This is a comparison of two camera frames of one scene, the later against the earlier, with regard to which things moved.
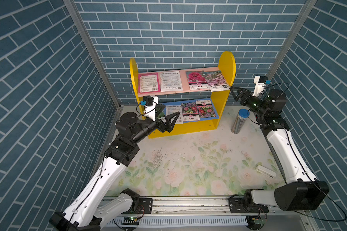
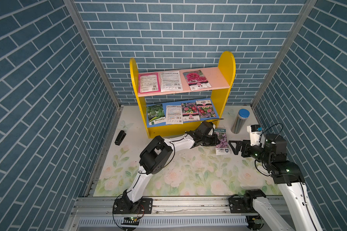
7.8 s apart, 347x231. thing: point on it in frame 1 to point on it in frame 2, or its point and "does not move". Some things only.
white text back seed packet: [170, 81] does not move
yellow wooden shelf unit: [199, 95] does not move
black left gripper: [166, 127] to [214, 138]
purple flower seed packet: [216, 81] to [223, 148]
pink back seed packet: [149, 83] does not move
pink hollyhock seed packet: [197, 80] does not move
